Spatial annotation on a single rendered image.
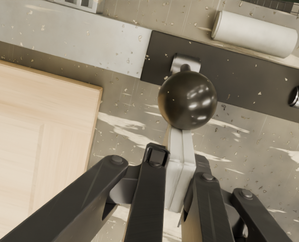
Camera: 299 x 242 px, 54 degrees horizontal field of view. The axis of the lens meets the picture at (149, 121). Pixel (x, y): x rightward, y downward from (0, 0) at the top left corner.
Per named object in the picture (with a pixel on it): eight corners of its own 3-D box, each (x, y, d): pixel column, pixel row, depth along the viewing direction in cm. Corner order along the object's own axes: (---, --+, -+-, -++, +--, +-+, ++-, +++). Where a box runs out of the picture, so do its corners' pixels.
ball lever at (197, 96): (171, 40, 28) (164, 71, 16) (209, 50, 28) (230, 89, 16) (162, 77, 30) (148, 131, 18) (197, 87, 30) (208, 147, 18)
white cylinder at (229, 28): (291, 29, 31) (218, 10, 31) (302, 30, 28) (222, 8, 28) (280, 57, 32) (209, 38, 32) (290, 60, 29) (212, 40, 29)
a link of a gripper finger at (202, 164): (193, 197, 13) (258, 214, 13) (189, 151, 18) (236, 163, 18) (184, 223, 14) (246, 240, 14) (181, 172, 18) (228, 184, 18)
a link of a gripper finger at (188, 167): (182, 162, 14) (196, 166, 14) (180, 118, 21) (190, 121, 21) (166, 211, 15) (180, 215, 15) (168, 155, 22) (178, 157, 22)
